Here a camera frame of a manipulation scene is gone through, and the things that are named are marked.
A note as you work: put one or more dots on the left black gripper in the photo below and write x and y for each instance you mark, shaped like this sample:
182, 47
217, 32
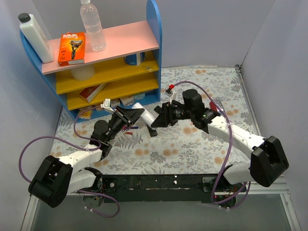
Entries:
123, 118

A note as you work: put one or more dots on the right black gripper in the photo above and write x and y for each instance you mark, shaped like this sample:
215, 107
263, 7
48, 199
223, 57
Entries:
167, 115

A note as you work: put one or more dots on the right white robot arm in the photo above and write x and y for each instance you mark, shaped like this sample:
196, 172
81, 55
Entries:
267, 158

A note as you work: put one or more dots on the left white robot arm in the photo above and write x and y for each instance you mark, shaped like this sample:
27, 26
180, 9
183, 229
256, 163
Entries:
57, 177

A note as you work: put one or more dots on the slim black remote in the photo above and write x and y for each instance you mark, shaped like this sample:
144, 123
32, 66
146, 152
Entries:
158, 109

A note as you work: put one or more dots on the pile of small batteries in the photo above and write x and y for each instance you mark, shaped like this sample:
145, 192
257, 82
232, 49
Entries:
126, 128

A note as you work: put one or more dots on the short black remote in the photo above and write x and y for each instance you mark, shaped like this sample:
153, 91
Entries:
152, 132

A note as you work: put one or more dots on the small white remote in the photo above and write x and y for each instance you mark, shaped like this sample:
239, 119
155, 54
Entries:
245, 126

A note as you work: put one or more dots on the white soap boxes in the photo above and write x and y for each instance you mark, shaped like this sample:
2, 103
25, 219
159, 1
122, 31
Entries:
127, 101

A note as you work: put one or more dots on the yellow box bottom shelf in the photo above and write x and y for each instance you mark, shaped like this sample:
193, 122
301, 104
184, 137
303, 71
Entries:
85, 113

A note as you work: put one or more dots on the red toothpaste box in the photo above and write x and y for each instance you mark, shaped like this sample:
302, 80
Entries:
214, 105

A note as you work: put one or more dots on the blue pink yellow shelf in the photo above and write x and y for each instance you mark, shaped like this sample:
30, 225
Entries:
122, 79

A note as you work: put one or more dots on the red white carton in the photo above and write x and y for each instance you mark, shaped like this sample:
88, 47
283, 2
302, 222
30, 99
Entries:
89, 93

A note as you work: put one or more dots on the blue white can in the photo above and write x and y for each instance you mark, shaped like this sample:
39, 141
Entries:
135, 59

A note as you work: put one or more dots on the white jar on shelf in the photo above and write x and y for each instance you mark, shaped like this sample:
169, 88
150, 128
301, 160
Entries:
83, 73

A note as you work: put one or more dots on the orange razor box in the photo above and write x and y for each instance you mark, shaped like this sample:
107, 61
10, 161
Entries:
72, 49

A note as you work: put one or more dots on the clear plastic water bottle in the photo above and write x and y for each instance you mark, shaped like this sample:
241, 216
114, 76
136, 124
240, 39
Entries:
92, 24

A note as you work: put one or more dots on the white bottle black cap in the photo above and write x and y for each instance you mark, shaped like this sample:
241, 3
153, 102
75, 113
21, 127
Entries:
36, 37

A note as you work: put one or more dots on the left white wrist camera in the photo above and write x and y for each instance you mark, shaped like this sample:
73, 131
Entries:
106, 105

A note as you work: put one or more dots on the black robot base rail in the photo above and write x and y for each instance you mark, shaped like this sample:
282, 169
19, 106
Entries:
158, 187

